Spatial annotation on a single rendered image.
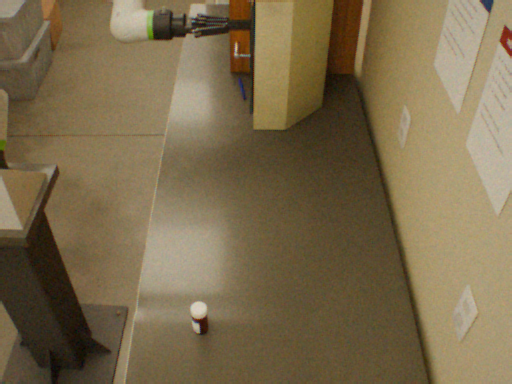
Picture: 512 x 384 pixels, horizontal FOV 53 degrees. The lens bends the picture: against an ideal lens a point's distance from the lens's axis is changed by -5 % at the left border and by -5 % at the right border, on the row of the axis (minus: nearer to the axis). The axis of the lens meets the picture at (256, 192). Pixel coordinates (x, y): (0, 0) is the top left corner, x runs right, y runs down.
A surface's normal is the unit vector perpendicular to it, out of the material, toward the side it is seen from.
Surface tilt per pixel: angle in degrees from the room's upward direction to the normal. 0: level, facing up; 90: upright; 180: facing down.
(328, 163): 0
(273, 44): 90
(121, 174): 0
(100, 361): 0
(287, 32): 90
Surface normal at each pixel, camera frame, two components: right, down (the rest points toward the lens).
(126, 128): 0.02, -0.72
